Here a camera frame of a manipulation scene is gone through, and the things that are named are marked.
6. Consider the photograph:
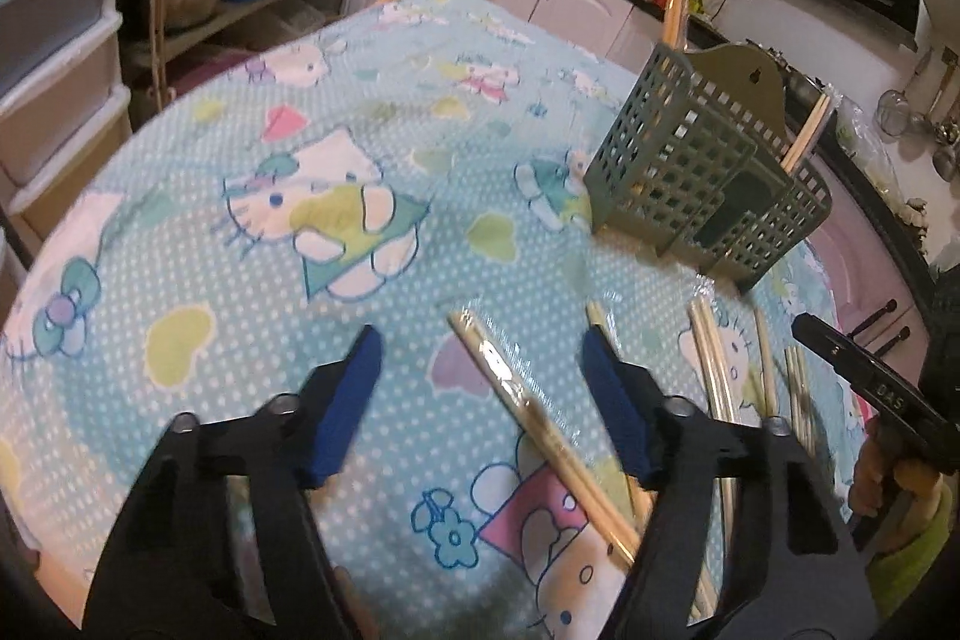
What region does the plastic drawer unit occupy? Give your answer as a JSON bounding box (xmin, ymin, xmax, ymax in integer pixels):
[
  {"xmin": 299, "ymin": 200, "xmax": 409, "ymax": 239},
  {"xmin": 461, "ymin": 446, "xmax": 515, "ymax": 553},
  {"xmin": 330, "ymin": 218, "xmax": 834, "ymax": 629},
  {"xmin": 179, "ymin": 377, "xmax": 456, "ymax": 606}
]
[{"xmin": 0, "ymin": 0, "xmax": 132, "ymax": 236}]

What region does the clear plastic bag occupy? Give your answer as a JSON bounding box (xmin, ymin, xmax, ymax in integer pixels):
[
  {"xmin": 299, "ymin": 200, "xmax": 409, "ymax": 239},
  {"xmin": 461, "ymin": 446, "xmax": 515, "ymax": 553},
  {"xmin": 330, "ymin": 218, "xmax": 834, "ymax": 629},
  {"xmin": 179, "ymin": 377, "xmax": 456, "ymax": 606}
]
[{"xmin": 832, "ymin": 96, "xmax": 912, "ymax": 214}]

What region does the person's right hand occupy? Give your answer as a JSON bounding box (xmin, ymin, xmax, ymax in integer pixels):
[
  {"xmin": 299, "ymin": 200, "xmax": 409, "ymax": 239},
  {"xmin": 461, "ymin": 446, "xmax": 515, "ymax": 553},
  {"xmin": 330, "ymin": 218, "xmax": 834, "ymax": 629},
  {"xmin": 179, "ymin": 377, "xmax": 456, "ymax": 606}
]
[{"xmin": 853, "ymin": 419, "xmax": 942, "ymax": 536}]

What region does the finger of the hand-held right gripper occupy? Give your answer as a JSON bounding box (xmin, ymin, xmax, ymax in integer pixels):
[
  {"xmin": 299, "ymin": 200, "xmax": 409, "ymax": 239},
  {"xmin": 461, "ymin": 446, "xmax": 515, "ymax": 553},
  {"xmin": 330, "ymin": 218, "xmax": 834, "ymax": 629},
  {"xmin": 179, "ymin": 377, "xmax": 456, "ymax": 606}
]
[{"xmin": 791, "ymin": 312, "xmax": 960, "ymax": 461}]

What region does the hanging metal ladle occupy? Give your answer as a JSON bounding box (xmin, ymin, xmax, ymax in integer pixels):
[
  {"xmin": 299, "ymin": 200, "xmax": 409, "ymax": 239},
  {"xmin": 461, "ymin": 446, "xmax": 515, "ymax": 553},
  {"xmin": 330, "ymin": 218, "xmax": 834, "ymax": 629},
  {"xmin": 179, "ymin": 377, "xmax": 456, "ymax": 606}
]
[{"xmin": 932, "ymin": 122, "xmax": 960, "ymax": 180}]

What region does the person's right forearm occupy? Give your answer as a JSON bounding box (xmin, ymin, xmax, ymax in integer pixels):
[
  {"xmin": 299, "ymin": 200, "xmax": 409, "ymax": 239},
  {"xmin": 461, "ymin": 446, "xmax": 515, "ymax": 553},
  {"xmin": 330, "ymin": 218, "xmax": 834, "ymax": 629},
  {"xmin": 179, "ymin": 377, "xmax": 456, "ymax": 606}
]
[{"xmin": 862, "ymin": 497, "xmax": 957, "ymax": 618}]

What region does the green plastic utensil basket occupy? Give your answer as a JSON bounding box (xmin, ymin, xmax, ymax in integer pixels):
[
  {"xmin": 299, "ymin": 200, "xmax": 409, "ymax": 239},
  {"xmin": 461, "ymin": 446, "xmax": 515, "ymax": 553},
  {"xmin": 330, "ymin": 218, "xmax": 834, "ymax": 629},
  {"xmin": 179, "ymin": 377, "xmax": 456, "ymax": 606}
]
[{"xmin": 583, "ymin": 40, "xmax": 835, "ymax": 295}]

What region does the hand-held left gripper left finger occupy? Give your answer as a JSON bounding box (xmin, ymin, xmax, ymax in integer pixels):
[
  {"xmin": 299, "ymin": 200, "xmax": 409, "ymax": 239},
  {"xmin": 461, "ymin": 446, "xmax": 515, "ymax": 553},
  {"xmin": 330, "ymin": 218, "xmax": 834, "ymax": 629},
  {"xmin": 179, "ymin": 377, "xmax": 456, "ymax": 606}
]
[{"xmin": 81, "ymin": 325, "xmax": 385, "ymax": 640}]

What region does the pink towel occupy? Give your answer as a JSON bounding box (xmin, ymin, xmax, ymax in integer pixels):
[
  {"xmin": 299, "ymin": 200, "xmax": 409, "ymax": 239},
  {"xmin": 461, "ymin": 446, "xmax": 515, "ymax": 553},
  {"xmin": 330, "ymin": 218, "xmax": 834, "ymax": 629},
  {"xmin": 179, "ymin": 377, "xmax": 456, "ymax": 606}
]
[{"xmin": 806, "ymin": 227, "xmax": 878, "ymax": 431}]

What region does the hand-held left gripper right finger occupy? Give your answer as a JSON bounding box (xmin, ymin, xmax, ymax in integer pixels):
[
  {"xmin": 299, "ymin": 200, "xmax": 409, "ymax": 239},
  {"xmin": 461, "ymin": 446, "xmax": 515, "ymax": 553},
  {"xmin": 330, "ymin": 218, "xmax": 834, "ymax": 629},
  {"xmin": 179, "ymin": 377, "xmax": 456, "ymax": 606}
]
[{"xmin": 581, "ymin": 326, "xmax": 878, "ymax": 640}]

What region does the hanging metal strainer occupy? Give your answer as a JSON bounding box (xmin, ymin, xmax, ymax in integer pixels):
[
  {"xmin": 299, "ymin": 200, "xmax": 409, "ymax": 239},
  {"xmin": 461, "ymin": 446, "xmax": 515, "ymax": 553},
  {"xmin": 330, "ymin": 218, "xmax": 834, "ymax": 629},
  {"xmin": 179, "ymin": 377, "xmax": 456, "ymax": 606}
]
[{"xmin": 876, "ymin": 85, "xmax": 912, "ymax": 135}]

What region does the cat print blanket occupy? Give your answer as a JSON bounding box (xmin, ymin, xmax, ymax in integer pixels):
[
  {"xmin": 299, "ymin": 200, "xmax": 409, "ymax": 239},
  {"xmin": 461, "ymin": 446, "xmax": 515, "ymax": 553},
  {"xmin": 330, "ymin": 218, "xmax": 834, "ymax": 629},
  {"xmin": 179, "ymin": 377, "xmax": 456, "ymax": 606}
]
[{"xmin": 0, "ymin": 0, "xmax": 878, "ymax": 640}]

